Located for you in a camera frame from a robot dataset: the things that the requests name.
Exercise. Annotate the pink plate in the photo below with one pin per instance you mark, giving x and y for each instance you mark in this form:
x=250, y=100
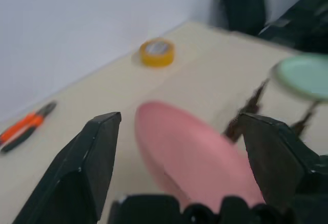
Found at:
x=189, y=152

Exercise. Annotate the wooden dish rack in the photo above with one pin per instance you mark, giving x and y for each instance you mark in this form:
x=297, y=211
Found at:
x=252, y=104

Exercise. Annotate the yellow tape roll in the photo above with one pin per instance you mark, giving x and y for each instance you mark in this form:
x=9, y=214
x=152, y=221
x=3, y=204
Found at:
x=157, y=56

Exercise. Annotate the green plate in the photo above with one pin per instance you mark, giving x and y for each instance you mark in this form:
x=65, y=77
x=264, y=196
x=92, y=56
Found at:
x=305, y=78

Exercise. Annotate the black upright stand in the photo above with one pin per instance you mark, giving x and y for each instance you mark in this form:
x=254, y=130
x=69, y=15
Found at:
x=244, y=6

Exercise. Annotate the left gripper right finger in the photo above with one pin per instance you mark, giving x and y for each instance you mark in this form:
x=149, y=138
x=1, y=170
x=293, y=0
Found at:
x=279, y=162

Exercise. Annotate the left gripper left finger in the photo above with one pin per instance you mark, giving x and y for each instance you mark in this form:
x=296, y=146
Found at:
x=74, y=178

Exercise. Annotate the orange and black pliers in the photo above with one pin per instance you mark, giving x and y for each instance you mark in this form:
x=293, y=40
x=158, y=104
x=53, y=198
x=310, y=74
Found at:
x=24, y=126

